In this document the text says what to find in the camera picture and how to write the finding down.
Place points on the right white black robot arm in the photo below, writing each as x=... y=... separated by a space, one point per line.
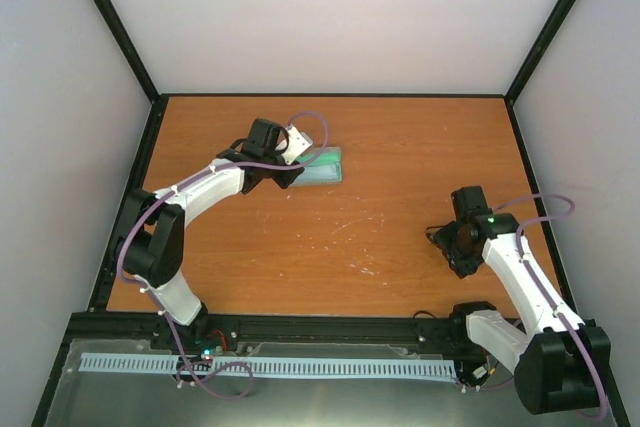
x=558 y=361

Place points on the grey glasses case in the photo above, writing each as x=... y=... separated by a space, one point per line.
x=331 y=155

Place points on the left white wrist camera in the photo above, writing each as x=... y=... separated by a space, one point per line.
x=296 y=143

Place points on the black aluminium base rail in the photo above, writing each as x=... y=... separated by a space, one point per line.
x=423 y=335

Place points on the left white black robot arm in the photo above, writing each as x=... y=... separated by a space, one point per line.
x=150 y=234

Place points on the light blue cable duct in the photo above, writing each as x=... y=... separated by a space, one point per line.
x=274 y=367

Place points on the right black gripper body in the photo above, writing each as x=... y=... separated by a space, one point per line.
x=459 y=257

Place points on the left black frame post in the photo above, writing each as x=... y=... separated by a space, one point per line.
x=122 y=38

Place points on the light blue cleaning cloth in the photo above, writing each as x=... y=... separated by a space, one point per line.
x=320 y=175

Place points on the right black frame post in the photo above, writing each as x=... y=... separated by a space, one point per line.
x=543 y=41

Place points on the black sunglasses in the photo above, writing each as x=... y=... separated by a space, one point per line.
x=431 y=234

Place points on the black frame post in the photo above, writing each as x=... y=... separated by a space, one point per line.
x=122 y=38
x=543 y=41

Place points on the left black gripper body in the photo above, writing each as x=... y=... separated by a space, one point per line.
x=282 y=180

